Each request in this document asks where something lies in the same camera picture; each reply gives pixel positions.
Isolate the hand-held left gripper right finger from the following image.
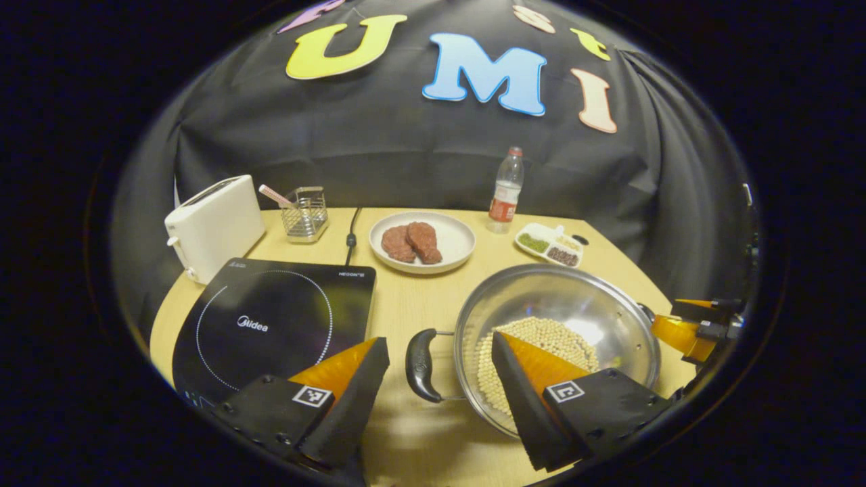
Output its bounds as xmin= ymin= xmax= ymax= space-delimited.
xmin=491 ymin=331 xmax=677 ymax=473

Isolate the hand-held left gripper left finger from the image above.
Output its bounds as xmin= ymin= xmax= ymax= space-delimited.
xmin=216 ymin=336 xmax=391 ymax=474

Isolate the steel pot with black handle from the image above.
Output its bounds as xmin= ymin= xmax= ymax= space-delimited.
xmin=405 ymin=263 xmax=662 ymax=440

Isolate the black induction cooktop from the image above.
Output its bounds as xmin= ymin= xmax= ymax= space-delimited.
xmin=172 ymin=257 xmax=377 ymax=410

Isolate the soybeans pile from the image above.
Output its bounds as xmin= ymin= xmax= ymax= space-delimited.
xmin=476 ymin=316 xmax=601 ymax=417

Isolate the white divided dish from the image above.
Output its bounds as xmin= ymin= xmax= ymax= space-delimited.
xmin=514 ymin=223 xmax=584 ymax=269

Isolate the brown meat piece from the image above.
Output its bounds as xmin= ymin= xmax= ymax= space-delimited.
xmin=381 ymin=225 xmax=417 ymax=264
xmin=406 ymin=221 xmax=443 ymax=265

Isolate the white round plate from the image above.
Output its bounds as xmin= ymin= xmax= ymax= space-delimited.
xmin=369 ymin=211 xmax=477 ymax=275

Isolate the clear plastic water bottle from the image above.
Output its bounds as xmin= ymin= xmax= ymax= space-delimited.
xmin=487 ymin=147 xmax=525 ymax=235

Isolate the white toaster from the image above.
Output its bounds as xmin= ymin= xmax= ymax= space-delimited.
xmin=164 ymin=175 xmax=267 ymax=285

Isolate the pink striped stick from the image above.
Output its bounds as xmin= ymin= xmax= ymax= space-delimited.
xmin=258 ymin=184 xmax=298 ymax=209

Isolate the black backdrop cloth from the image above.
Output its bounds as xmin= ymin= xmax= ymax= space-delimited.
xmin=112 ymin=0 xmax=762 ymax=339

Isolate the black power cable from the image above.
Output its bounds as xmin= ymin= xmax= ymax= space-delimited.
xmin=344 ymin=207 xmax=363 ymax=266

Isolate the metal wire basket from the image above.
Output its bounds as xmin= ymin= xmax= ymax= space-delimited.
xmin=280 ymin=187 xmax=330 ymax=244

